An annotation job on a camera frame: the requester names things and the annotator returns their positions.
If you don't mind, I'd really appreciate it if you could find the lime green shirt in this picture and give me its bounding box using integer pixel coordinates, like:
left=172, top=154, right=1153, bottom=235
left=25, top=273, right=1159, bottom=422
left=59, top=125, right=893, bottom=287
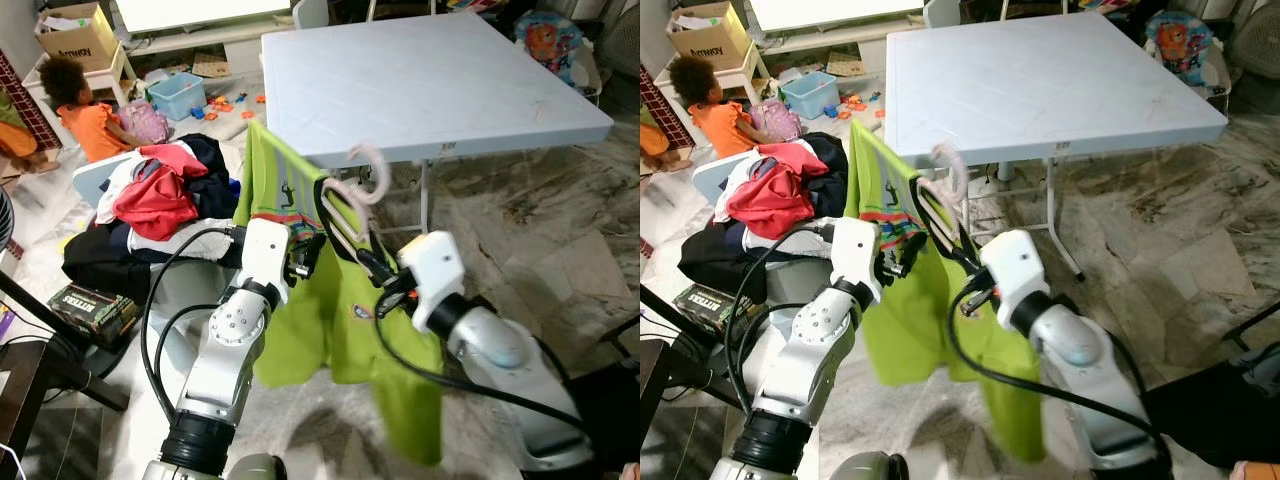
left=845, top=120, right=1046, bottom=463
left=233, top=120, right=446, bottom=466

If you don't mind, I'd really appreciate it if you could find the pink plastic clothes hanger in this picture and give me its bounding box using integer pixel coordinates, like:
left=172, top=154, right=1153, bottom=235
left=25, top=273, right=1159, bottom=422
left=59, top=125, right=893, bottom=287
left=320, top=143, right=393, bottom=251
left=918, top=143, right=969, bottom=251

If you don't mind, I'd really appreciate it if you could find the navy blue garment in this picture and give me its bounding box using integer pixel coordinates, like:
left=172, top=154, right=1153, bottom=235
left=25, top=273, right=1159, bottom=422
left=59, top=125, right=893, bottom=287
left=180, top=133, right=241, bottom=223
left=800, top=132, right=851, bottom=216

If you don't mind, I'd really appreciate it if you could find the pink child backpack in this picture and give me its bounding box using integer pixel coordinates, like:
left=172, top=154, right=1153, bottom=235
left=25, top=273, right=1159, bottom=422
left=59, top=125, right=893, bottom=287
left=118, top=100, right=171, bottom=146
left=750, top=100, right=801, bottom=141

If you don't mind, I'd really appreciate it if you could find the blue plastic toy bin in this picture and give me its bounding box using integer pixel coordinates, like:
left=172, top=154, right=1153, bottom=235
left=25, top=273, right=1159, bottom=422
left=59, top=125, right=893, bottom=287
left=780, top=72, right=841, bottom=119
left=148, top=72, right=208, bottom=121

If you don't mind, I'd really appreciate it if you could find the black printed carton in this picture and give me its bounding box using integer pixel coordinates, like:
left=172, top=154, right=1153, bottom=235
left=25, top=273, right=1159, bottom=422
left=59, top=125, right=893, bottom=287
left=48, top=285, right=141, bottom=346
left=675, top=285, right=751, bottom=336

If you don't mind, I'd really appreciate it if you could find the pale blue plastic chair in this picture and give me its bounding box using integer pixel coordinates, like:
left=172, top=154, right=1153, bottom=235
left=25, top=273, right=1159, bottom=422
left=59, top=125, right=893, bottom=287
left=72, top=150, right=131, bottom=211
left=690, top=150, right=736, bottom=206

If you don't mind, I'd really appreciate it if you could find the light blue folding table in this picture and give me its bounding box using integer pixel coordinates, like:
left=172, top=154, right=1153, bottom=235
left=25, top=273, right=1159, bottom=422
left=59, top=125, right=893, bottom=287
left=885, top=12, right=1229, bottom=281
left=260, top=12, right=616, bottom=236

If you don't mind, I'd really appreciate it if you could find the white television stand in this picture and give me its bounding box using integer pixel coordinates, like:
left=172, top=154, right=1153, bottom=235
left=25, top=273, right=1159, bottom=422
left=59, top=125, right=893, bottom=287
left=120, top=18, right=301, bottom=83
left=755, top=15, right=926, bottom=61

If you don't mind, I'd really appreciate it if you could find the child in orange shirt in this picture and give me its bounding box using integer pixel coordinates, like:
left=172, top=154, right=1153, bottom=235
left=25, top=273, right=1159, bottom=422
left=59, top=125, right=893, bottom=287
left=668, top=55, right=766, bottom=159
left=38, top=55, right=146, bottom=163

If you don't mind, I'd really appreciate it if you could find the small white shelf table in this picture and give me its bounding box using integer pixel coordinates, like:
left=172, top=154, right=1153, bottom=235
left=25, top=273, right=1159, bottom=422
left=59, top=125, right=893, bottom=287
left=22, top=40, right=138, bottom=113
left=655, top=38, right=771, bottom=106

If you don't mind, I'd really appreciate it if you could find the dark wooden table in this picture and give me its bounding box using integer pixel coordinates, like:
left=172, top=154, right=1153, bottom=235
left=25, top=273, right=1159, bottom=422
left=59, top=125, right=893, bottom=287
left=0, top=335, right=131, bottom=461
left=640, top=340, right=741, bottom=421

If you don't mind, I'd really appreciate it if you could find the bright television screen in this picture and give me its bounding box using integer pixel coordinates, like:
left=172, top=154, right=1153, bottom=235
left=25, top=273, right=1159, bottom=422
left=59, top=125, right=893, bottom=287
left=748, top=0, right=926, bottom=31
left=112, top=0, right=293, bottom=36

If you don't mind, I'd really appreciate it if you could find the brown cardboard box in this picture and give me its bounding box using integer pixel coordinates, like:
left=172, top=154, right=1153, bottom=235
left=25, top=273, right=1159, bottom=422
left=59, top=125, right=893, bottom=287
left=35, top=3, right=119, bottom=71
left=665, top=3, right=751, bottom=63

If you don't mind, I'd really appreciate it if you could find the grey round floor fan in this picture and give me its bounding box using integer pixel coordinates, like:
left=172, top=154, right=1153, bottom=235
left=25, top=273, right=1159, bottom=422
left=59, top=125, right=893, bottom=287
left=592, top=15, right=641, bottom=101
left=1225, top=8, right=1280, bottom=111

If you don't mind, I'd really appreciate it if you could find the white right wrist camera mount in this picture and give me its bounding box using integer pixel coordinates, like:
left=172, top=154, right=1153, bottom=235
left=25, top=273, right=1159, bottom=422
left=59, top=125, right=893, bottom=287
left=980, top=230, right=1049, bottom=329
left=398, top=232, right=466, bottom=331

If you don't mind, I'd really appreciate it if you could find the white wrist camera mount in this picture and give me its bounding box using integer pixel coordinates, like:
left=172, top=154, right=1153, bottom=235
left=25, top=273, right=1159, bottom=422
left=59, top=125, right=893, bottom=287
left=398, top=232, right=466, bottom=331
left=240, top=218, right=293, bottom=301
left=830, top=218, right=883, bottom=301
left=980, top=230, right=1049, bottom=329

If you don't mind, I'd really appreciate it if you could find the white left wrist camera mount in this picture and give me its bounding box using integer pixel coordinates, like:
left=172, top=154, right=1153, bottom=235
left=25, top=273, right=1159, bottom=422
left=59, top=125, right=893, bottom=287
left=830, top=218, right=883, bottom=301
left=240, top=218, right=293, bottom=301

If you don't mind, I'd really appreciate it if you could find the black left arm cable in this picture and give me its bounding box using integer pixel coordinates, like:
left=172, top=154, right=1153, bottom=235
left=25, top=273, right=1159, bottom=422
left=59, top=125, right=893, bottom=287
left=140, top=228, right=251, bottom=426
left=725, top=225, right=836, bottom=416

